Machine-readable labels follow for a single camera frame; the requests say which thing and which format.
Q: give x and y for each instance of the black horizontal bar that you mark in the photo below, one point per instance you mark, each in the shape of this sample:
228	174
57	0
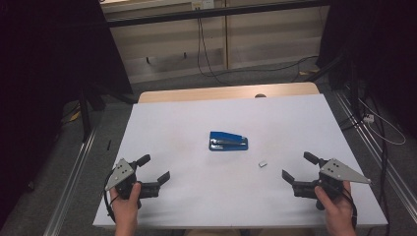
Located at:
213	13

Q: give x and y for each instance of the white table cover sheet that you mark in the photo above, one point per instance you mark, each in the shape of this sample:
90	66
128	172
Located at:
203	196

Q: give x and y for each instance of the person's left hand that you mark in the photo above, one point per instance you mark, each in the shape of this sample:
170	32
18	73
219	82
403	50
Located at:
126	209

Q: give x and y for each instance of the white wall socket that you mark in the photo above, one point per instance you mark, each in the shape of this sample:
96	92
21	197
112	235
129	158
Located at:
203	4

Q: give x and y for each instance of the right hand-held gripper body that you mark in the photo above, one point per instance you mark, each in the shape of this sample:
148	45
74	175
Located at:
337	173

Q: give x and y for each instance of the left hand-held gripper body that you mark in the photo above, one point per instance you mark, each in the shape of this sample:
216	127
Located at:
122	173

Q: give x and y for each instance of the black metal stand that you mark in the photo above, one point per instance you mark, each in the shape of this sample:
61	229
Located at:
352	85
86	111

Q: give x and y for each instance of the blue stapler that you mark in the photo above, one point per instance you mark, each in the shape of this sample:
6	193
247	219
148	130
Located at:
228	141

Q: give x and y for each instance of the light wooden cabinet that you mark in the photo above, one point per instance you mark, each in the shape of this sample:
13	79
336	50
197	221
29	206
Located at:
262	42

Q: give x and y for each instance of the aluminium floor rail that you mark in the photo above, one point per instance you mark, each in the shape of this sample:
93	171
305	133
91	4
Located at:
70	183
377	154

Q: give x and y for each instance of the person's right hand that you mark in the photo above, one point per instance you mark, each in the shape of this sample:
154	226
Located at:
337	213

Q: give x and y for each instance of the black curtain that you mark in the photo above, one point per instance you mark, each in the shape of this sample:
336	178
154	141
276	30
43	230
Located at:
380	49
42	65

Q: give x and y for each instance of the small black floor object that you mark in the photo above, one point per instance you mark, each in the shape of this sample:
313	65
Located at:
108	145

